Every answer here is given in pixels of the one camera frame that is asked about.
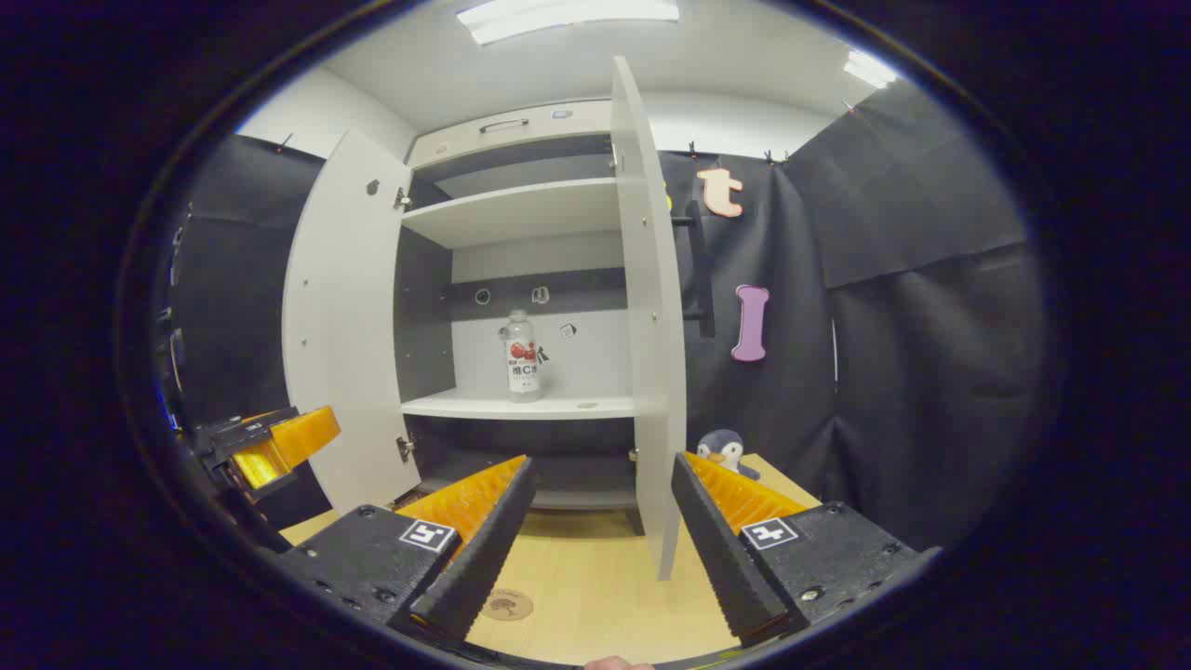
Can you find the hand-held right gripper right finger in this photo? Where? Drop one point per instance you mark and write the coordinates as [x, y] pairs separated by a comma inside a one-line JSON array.
[[721, 558]]

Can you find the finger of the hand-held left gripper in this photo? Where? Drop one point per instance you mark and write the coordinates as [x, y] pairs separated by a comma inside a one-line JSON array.
[[302, 433]]

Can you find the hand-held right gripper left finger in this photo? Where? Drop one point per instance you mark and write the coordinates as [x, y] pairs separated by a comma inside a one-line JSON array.
[[484, 558]]

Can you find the white cabinet door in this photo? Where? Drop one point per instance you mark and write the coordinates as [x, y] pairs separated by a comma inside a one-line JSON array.
[[651, 372], [344, 316]]

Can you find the clear bottle with red label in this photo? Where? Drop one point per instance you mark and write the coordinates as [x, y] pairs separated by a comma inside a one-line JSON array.
[[523, 368]]

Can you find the white cabinet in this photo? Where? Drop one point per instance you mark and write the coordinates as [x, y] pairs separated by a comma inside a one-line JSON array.
[[521, 209]]

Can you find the white cabinet drawer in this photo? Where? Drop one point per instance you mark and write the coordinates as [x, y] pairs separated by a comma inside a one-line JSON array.
[[558, 130]]

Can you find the penguin plush toy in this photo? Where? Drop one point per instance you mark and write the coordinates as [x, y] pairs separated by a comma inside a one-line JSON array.
[[724, 447]]

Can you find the black backdrop cloth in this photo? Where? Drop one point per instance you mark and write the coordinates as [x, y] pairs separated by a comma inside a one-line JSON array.
[[233, 307], [930, 372]]

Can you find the long ceiling light panel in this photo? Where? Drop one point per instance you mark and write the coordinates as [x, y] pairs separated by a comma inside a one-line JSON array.
[[558, 14]]

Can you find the small ceiling light panel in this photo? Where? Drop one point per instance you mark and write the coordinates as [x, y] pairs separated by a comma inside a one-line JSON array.
[[865, 70]]

